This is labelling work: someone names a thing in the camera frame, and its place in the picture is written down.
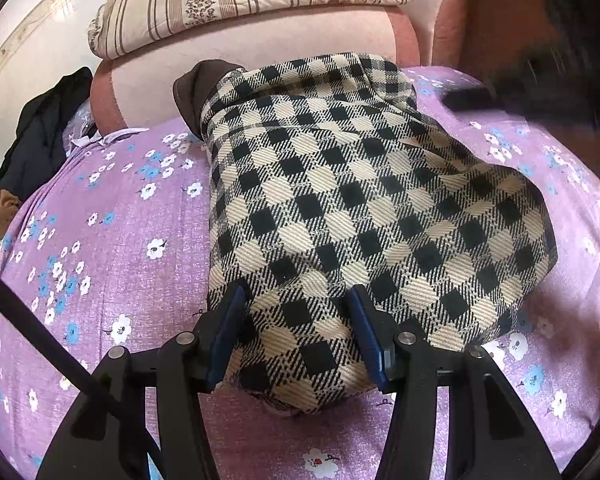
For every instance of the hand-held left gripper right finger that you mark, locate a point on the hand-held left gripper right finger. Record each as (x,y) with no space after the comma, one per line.
(367,335)

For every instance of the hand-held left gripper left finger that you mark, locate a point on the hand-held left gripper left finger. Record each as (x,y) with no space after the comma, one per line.
(227,330)

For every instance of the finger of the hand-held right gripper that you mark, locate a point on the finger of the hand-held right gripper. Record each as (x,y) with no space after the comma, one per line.
(470,99)

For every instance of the black and cream checkered coat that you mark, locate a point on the black and cream checkered coat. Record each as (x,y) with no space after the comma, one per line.
(355,185)

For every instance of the purple floral bed sheet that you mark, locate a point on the purple floral bed sheet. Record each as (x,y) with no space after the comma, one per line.
(130,270)

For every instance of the pink padded headboard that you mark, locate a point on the pink padded headboard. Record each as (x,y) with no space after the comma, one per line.
(280,40)

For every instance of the lilac ruffled cloth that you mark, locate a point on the lilac ruffled cloth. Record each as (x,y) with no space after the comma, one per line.
(92,135)

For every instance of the striped floral pillow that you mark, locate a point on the striped floral pillow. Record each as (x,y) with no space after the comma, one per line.
(230,0)

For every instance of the black garment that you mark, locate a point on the black garment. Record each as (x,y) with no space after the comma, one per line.
(45,130)

